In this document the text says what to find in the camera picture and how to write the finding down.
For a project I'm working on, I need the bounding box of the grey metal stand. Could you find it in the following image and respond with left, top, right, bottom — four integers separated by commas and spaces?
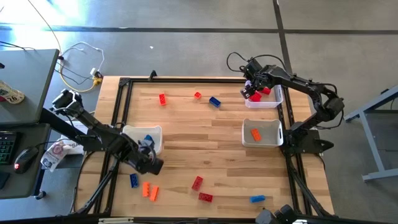
343, 84, 398, 183

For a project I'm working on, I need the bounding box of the white numbered tag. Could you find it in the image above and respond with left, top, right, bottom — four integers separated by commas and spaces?
0, 80, 25, 105

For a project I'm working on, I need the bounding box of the black keyboard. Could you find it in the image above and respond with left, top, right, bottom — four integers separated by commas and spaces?
0, 131, 19, 166

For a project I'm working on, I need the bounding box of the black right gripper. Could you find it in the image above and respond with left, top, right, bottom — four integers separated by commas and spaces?
241, 65, 285, 100

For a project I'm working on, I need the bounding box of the crumpled snack bag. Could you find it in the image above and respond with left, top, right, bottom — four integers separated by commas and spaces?
40, 140, 73, 173

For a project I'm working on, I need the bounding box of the black computer mouse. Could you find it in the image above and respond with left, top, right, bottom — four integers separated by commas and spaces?
13, 146, 40, 174

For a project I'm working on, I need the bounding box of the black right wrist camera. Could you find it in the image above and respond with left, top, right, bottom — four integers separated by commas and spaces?
242, 58, 262, 78

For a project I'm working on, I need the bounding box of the black aluminium table frame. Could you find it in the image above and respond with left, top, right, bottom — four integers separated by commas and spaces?
70, 77, 335, 224

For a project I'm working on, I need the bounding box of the white charger cable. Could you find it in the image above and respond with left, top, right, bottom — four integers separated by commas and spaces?
60, 41, 106, 75

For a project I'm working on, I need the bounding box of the clear plastic bin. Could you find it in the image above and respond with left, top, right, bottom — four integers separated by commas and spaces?
244, 80, 284, 109

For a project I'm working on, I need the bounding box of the white paper sheet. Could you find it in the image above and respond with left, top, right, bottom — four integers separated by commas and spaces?
60, 120, 91, 156

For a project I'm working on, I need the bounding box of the white plastic bin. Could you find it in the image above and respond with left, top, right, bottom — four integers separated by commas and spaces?
241, 118, 284, 149
122, 124, 164, 156

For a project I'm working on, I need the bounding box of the yellow cable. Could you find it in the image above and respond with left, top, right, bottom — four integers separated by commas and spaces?
27, 0, 103, 93

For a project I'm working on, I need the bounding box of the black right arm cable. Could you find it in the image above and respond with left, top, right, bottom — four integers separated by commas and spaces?
226, 50, 289, 75

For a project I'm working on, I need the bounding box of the grey desk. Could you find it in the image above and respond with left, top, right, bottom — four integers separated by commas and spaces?
0, 49, 60, 200

